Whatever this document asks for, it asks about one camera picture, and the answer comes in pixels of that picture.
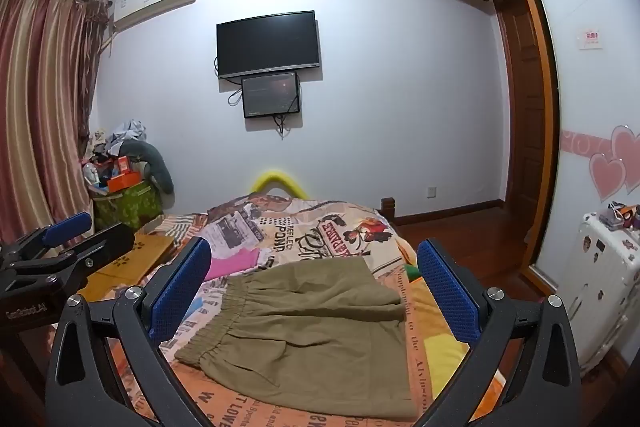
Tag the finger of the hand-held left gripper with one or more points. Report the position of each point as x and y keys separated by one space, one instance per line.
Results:
x=67 y=227
x=100 y=249

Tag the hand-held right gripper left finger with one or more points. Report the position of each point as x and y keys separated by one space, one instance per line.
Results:
x=180 y=292

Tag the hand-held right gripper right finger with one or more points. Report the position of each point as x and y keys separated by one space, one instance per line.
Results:
x=447 y=292

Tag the khaki pants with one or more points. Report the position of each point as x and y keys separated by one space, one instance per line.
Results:
x=310 y=332

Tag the green patterned bag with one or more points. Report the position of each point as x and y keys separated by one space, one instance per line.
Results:
x=130 y=204

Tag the yellow orange fleece blanket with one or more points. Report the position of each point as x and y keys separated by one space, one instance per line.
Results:
x=442 y=347

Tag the pink cloth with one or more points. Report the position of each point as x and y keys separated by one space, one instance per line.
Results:
x=232 y=264

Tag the orange box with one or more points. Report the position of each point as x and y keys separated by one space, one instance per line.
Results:
x=122 y=179

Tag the grey plush pillow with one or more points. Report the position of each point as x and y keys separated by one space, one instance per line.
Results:
x=157 y=164

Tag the pile of clothes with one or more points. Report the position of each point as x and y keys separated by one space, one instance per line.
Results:
x=125 y=134

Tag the striped red curtain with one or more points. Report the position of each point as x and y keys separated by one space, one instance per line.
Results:
x=40 y=107

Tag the newspaper print blanket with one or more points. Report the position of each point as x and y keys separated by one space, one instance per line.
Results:
x=320 y=227

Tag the yellow foam tube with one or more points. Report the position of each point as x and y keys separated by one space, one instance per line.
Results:
x=272 y=179

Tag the white suitcase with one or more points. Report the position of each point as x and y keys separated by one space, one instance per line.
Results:
x=600 y=277

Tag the clutter of small items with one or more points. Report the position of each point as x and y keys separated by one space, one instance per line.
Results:
x=622 y=214

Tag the brown wooden door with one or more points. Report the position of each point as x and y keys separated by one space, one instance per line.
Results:
x=525 y=107

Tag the small black monitor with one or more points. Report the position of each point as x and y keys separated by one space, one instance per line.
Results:
x=270 y=96

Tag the heart print wardrobe door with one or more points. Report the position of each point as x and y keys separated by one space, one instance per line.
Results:
x=575 y=107

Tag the white air conditioner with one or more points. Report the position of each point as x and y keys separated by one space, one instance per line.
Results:
x=150 y=4

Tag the red white door sticker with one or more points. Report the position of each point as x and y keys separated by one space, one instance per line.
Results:
x=590 y=39

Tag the white wall outlet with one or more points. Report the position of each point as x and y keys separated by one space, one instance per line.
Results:
x=431 y=192

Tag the wooden bed post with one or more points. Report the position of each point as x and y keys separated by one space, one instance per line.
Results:
x=387 y=207

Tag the black wall television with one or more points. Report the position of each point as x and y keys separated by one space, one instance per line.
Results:
x=265 y=42

